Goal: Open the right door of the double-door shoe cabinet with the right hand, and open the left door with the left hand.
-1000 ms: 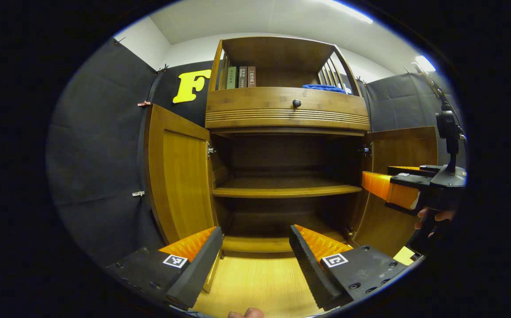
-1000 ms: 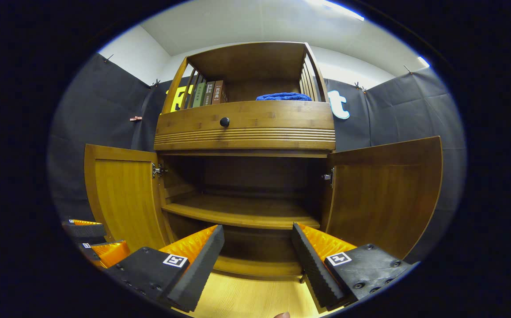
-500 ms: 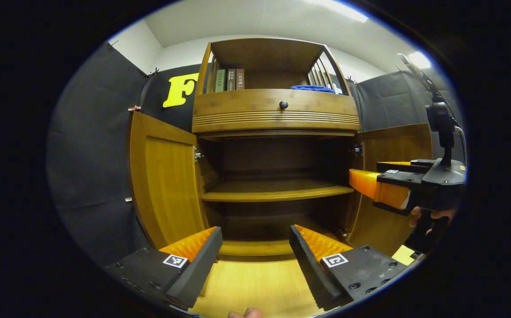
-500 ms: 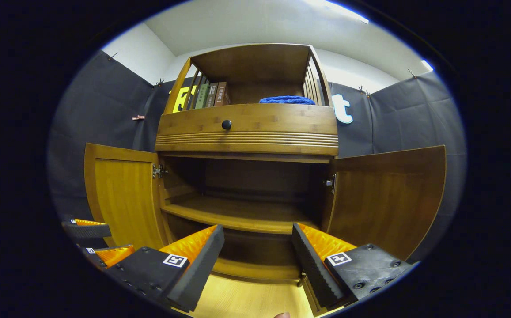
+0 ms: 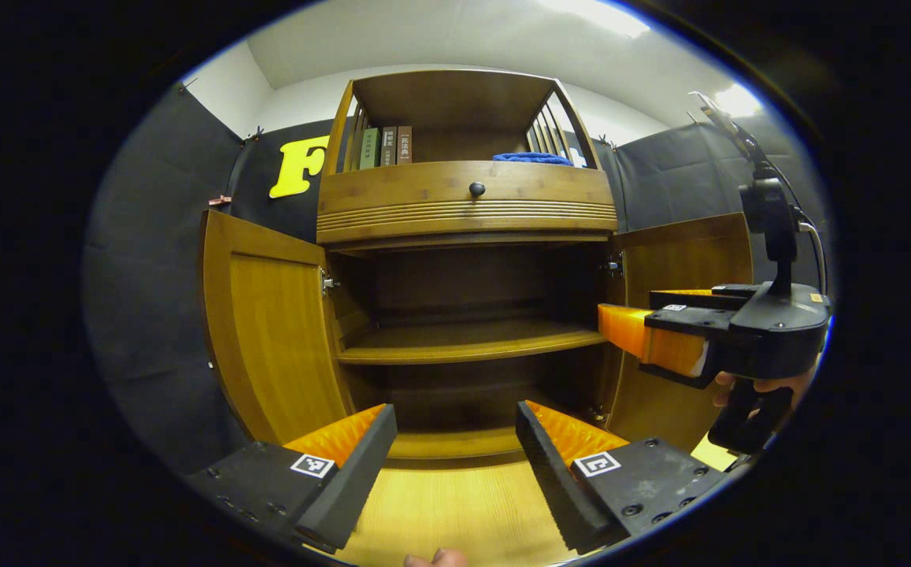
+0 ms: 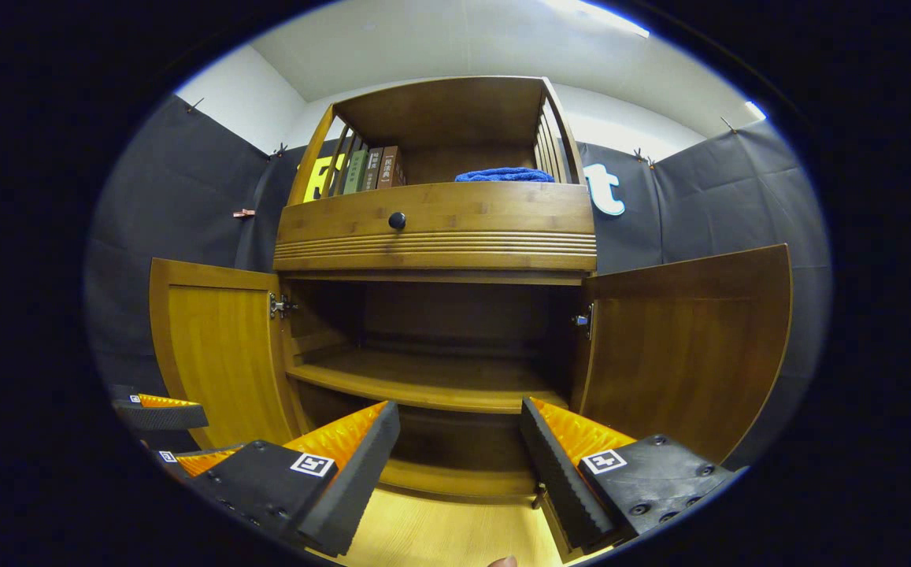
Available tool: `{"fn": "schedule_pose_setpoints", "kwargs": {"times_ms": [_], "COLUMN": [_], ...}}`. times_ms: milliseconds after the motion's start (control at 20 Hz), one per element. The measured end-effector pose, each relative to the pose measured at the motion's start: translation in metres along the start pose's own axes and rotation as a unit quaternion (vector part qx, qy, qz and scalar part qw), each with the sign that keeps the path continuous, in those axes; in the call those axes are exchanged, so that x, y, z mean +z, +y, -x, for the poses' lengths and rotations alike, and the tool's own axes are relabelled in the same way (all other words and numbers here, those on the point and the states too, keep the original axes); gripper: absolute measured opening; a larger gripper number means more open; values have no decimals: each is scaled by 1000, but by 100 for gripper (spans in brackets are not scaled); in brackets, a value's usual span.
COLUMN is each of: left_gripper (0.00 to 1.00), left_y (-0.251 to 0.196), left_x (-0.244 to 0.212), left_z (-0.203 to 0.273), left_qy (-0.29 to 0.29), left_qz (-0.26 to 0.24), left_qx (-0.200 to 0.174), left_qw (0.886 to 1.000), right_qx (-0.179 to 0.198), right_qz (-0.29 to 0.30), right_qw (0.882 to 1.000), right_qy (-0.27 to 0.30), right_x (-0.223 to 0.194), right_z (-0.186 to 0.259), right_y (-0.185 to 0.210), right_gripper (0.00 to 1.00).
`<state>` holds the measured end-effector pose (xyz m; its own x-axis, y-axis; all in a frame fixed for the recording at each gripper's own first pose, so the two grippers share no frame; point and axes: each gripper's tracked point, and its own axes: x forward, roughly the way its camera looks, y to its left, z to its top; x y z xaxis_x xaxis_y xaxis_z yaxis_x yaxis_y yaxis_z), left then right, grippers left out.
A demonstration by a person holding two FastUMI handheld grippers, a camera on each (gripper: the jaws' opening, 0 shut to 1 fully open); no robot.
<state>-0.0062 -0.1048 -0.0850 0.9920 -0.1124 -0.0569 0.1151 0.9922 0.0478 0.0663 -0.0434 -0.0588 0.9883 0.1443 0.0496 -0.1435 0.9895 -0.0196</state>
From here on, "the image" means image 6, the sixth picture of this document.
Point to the metal door hinge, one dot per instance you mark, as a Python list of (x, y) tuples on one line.
[(282, 305), (581, 319)]

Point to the dark grey book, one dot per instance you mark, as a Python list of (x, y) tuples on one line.
[(373, 168)]

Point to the small ceiling light panel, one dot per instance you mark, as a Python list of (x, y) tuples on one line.
[(754, 110)]

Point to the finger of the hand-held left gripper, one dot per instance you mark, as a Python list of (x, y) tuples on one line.
[(195, 459), (164, 416)]

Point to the long ceiling light panel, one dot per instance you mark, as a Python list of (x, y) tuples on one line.
[(597, 16)]

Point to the wooden inner cabinet shelf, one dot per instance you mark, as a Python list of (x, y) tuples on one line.
[(424, 382)]

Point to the wooden cabinet drawer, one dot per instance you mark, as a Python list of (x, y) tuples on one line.
[(502, 211)]

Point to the black round drawer knob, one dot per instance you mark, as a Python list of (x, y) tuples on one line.
[(397, 220)]

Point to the brown book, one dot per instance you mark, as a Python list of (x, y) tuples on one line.
[(390, 166)]

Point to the wooden cabinet door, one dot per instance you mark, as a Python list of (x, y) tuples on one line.
[(219, 354), (683, 346)]

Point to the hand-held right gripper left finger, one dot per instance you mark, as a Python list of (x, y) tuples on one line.
[(361, 480)]

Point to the blue folded towel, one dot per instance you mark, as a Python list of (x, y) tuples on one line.
[(505, 175)]

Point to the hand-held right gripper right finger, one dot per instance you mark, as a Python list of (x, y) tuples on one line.
[(557, 480)]

